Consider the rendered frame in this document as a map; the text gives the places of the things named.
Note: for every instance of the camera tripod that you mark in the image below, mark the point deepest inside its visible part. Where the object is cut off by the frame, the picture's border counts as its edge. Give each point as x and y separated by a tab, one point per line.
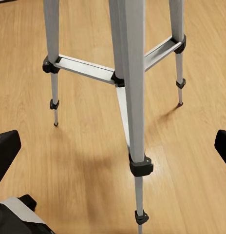
131	63

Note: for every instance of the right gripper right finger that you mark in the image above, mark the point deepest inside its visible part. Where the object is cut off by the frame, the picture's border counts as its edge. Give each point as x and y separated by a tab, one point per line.
220	143

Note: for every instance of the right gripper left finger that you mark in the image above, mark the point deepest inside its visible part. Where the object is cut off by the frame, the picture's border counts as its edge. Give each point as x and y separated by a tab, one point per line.
10	145

